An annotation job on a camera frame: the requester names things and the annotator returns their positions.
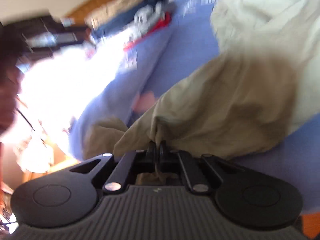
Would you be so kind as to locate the dark bedside furniture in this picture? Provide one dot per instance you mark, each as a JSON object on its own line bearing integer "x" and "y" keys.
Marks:
{"x": 39, "y": 36}

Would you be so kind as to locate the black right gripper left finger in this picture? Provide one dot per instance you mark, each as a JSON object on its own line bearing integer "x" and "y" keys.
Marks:
{"x": 151, "y": 156}

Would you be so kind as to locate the beige pants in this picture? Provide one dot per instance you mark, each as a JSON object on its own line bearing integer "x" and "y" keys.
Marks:
{"x": 258, "y": 99}

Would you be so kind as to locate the blue printed bed sheet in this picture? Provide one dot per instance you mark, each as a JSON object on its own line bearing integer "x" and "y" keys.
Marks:
{"x": 168, "y": 56}

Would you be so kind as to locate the stack of folded clothes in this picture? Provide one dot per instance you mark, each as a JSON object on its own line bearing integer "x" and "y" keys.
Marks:
{"x": 127, "y": 21}

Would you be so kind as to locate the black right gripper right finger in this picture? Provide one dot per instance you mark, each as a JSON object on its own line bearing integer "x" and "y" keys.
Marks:
{"x": 164, "y": 157}

